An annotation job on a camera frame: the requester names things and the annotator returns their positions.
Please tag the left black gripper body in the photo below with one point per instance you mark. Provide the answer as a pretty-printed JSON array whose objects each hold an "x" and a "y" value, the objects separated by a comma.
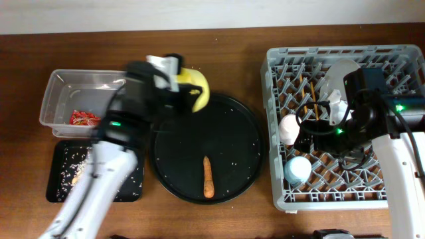
[{"x": 167, "y": 100}]

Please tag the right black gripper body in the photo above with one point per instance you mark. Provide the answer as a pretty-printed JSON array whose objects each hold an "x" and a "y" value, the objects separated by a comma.
[{"x": 335, "y": 139}]

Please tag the yellow bowl with food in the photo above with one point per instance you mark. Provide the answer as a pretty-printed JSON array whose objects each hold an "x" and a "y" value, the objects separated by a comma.
[{"x": 191, "y": 76}]

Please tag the pink plastic cup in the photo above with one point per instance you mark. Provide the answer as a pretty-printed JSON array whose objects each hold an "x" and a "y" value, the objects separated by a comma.
[{"x": 288, "y": 129}]

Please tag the light blue plastic cup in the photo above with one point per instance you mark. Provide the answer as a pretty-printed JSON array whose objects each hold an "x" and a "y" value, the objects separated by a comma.
[{"x": 297, "y": 170}]

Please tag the wooden chopstick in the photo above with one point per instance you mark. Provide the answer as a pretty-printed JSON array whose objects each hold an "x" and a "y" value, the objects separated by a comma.
[
  {"x": 314, "y": 99},
  {"x": 302, "y": 85}
]

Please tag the grey round plate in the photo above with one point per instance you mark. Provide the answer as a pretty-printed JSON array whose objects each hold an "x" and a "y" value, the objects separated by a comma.
[{"x": 334, "y": 77}]

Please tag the orange carrot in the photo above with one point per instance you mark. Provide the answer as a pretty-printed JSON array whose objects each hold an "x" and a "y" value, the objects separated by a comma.
[{"x": 208, "y": 187}]

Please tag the red snack wrapper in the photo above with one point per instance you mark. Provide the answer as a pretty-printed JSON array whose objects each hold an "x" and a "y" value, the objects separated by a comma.
[{"x": 84, "y": 118}]

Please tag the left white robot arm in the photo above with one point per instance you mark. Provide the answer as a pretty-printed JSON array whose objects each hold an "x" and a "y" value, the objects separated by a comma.
[{"x": 148, "y": 94}]

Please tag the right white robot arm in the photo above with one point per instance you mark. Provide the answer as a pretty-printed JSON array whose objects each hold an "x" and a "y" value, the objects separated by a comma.
[{"x": 394, "y": 125}]

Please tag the grey dishwasher rack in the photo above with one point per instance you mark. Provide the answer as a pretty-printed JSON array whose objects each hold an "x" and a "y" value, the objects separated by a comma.
[{"x": 329, "y": 187}]

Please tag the round black serving tray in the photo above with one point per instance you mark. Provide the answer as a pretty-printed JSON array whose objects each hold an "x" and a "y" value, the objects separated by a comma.
[{"x": 227, "y": 132}]

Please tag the clear plastic bin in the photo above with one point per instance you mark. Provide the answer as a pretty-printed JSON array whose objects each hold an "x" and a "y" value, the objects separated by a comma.
[{"x": 82, "y": 90}]

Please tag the pile of food scraps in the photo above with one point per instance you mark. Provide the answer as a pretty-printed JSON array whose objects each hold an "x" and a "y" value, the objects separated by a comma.
[{"x": 71, "y": 165}]

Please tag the black rectangular tray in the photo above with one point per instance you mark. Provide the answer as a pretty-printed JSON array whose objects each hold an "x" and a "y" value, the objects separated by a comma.
[{"x": 61, "y": 145}]

